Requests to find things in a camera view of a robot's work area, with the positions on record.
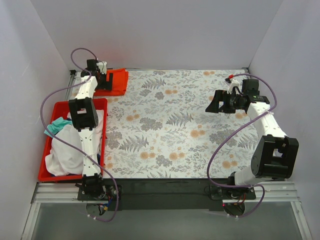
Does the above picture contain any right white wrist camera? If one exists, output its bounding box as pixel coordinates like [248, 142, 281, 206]
[224, 74, 243, 96]

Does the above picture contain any white t shirt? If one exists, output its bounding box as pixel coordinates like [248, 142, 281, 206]
[45, 110, 104, 177]

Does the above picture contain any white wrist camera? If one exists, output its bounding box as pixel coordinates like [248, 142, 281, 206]
[97, 60, 108, 75]
[224, 74, 243, 96]

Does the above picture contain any blue garment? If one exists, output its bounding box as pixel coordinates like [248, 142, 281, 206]
[97, 153, 105, 167]

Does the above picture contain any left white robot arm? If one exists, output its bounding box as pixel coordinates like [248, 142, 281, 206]
[68, 59, 107, 200]

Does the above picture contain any teal garment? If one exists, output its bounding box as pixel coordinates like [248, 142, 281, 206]
[44, 117, 72, 138]

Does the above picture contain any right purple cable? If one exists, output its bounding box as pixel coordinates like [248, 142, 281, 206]
[207, 73, 277, 219]

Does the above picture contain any purple cable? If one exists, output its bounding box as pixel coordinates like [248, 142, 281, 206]
[207, 73, 277, 219]
[40, 47, 119, 223]

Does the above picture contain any aluminium frame rail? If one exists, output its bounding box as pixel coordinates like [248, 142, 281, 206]
[31, 181, 300, 204]

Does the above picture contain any orange t shirt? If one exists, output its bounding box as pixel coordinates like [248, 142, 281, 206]
[93, 68, 129, 96]

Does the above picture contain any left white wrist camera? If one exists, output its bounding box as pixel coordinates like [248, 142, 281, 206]
[97, 60, 108, 75]

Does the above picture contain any floral patterned table mat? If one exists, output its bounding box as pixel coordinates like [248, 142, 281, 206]
[104, 70, 260, 178]

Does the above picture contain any red plastic bin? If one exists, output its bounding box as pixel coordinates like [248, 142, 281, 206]
[38, 98, 108, 182]

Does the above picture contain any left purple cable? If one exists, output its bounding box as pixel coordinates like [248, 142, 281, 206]
[40, 47, 119, 223]

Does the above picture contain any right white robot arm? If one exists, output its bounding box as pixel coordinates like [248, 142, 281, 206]
[205, 74, 299, 199]

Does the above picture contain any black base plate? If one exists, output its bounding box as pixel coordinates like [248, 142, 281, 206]
[76, 178, 256, 211]

